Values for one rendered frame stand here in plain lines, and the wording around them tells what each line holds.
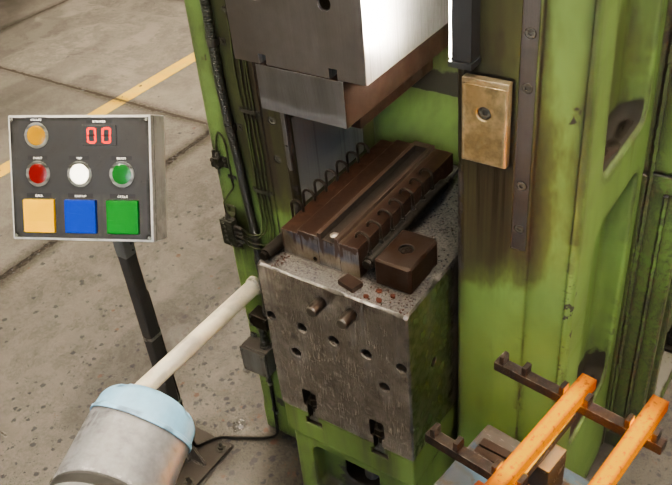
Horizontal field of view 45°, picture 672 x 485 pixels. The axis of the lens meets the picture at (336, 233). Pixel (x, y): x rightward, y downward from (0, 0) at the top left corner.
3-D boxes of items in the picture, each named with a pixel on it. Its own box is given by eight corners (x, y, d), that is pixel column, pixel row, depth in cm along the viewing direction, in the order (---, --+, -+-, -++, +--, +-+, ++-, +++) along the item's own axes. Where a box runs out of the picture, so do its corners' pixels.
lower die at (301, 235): (360, 278, 169) (357, 246, 164) (284, 251, 179) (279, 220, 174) (453, 180, 196) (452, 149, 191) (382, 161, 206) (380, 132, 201)
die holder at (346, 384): (413, 462, 185) (406, 318, 158) (281, 400, 203) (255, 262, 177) (514, 316, 220) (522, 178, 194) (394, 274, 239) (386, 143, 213)
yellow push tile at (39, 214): (54, 232, 181) (53, 199, 181) (23, 232, 182) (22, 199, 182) (58, 231, 183) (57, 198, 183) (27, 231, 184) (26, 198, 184)
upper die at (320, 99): (347, 129, 148) (342, 82, 143) (261, 108, 158) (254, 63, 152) (452, 42, 175) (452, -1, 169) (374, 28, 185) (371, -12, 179)
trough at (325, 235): (338, 245, 167) (337, 239, 167) (317, 238, 170) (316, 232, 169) (434, 150, 194) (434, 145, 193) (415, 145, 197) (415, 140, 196)
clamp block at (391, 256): (411, 296, 163) (410, 271, 159) (375, 283, 167) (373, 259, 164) (439, 263, 171) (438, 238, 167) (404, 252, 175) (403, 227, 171)
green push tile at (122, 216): (138, 234, 178) (137, 201, 177) (106, 233, 180) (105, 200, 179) (142, 233, 180) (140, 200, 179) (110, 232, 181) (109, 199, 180)
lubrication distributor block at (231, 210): (242, 259, 208) (234, 216, 200) (224, 252, 211) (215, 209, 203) (251, 252, 211) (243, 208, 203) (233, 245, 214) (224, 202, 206)
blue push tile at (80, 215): (96, 233, 180) (94, 199, 179) (64, 233, 181) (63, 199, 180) (99, 232, 181) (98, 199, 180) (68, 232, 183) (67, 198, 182)
